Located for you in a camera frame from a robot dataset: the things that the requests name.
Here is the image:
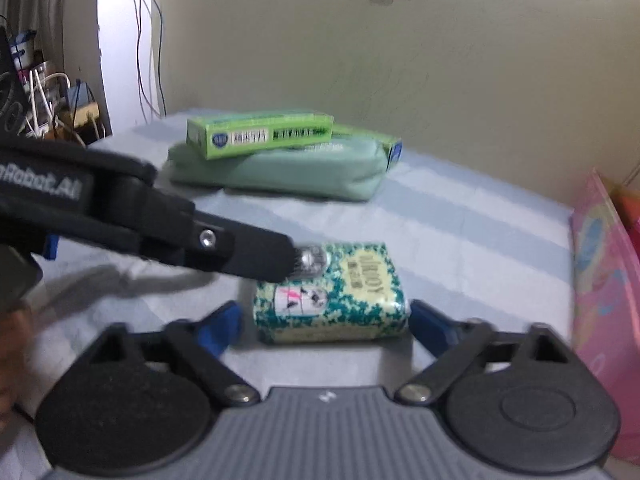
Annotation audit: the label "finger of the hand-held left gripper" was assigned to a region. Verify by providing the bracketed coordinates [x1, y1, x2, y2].
[140, 186, 330, 283]

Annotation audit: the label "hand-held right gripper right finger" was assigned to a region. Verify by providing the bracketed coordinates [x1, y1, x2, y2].
[397, 300, 581, 406]

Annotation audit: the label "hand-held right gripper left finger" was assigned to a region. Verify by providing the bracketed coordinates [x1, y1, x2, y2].
[74, 301, 261, 407]

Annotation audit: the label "floral green tissue pack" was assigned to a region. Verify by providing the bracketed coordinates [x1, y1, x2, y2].
[252, 242, 410, 345]

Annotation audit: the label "pale green zip pouch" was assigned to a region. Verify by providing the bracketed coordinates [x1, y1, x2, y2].
[167, 127, 391, 203]

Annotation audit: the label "long green toothpaste box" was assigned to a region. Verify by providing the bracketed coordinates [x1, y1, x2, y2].
[186, 110, 335, 161]

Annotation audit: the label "pink biscuit tin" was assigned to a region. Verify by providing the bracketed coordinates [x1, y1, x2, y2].
[570, 167, 640, 466]

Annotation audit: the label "green box with blue end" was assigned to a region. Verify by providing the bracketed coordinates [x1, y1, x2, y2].
[330, 124, 404, 167]

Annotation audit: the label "person's left hand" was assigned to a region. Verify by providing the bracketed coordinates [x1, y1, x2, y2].
[0, 305, 34, 428]

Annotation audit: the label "yellow box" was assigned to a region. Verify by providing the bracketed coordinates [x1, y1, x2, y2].
[72, 101, 102, 130]

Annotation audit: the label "striped blue bed sheet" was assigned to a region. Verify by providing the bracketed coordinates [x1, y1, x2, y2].
[22, 107, 576, 396]

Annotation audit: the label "white cable bundle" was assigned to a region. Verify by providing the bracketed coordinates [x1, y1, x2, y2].
[26, 69, 72, 137]

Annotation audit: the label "hanging black cables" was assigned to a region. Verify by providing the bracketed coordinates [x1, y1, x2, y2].
[126, 0, 169, 122]

